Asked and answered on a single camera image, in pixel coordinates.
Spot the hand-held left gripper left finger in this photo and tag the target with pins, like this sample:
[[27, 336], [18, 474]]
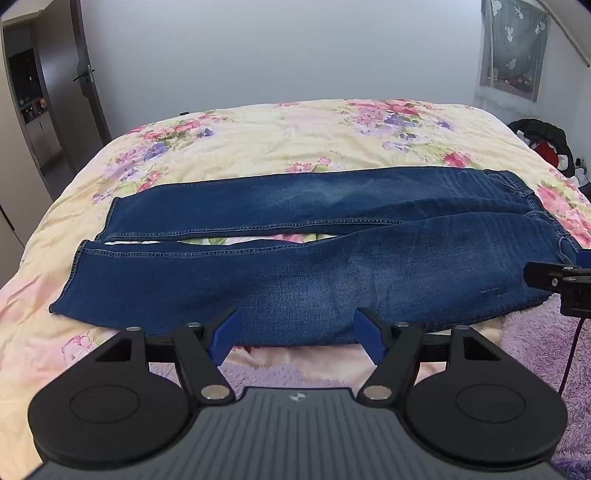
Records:
[[228, 335]]

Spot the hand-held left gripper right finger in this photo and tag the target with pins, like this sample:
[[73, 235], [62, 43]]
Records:
[[367, 333]]

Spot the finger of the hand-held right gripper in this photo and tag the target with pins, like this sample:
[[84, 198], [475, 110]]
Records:
[[585, 258], [549, 273]]

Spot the blue denim pants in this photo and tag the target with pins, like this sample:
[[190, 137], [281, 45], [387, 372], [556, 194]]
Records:
[[323, 258]]

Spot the purple fuzzy blanket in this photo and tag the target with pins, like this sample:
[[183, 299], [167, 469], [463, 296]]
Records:
[[531, 360]]

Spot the red and white cloth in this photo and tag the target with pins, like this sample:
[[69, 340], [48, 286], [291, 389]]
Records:
[[549, 152]]

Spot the black jacket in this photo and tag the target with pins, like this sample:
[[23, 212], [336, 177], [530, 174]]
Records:
[[545, 131]]

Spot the floral yellow bed quilt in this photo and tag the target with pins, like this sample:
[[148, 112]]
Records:
[[258, 138]]

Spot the grey patterned window curtain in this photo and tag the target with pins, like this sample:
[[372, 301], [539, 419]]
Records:
[[515, 46]]

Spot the grey curtain rod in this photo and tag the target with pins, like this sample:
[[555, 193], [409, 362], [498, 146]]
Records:
[[570, 34]]

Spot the hallway cabinet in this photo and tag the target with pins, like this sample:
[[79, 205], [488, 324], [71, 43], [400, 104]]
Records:
[[32, 106]]

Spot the grey door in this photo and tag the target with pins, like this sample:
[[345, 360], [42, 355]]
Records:
[[60, 83]]

